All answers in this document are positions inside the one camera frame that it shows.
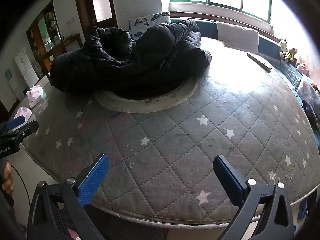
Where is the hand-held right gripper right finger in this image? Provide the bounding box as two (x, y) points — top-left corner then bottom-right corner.
(212, 155), (294, 240)

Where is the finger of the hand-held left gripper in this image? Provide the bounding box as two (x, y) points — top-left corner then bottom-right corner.
(6, 117), (25, 130)
(0, 120), (39, 141)

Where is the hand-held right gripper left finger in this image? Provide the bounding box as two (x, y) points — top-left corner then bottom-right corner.
(26, 153), (110, 240)

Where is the black puffer jacket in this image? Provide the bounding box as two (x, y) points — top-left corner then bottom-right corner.
(50, 19), (212, 99)

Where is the person's left hand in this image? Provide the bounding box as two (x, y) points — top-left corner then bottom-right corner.
(2, 161), (15, 193)

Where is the pink tissue packet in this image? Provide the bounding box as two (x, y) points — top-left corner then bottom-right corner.
(14, 107), (33, 125)

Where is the pink tissue box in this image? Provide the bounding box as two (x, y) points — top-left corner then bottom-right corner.
(26, 84), (44, 108)

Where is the white refrigerator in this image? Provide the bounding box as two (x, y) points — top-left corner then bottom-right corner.
(14, 48), (39, 100)

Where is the star-patterned quilted bed mattress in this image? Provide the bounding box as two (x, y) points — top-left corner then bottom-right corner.
(10, 36), (320, 228)

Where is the round white mat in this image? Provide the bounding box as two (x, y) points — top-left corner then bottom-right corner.
(94, 77), (198, 113)

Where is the wooden display cabinet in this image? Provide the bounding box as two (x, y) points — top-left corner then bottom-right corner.
(26, 0), (83, 80)

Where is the dark blue cloth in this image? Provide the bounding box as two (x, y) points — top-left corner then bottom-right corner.
(301, 99), (320, 130)

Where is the patterned cloth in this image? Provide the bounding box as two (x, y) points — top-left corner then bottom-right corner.
(296, 76), (320, 105)

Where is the dark remote control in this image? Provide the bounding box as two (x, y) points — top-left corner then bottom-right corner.
(247, 52), (272, 72)

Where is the pink stuffed toy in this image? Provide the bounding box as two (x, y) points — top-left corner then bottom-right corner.
(296, 63), (310, 77)

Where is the teal padded headboard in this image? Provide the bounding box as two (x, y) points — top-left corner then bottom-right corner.
(170, 17), (320, 98)

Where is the stuffed bear toy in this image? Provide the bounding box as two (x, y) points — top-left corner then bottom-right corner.
(285, 47), (298, 64)

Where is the dark wooden door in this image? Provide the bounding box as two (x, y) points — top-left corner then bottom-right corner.
(73, 0), (118, 37)

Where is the white cushion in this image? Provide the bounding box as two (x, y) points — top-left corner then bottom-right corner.
(216, 22), (259, 54)

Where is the stuffed dog toy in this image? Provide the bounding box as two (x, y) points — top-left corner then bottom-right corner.
(279, 37), (288, 59)

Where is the butterfly print pillow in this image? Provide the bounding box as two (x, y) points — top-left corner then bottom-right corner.
(128, 11), (171, 39)

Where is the black cable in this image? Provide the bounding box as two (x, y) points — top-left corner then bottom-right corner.
(10, 165), (32, 208)

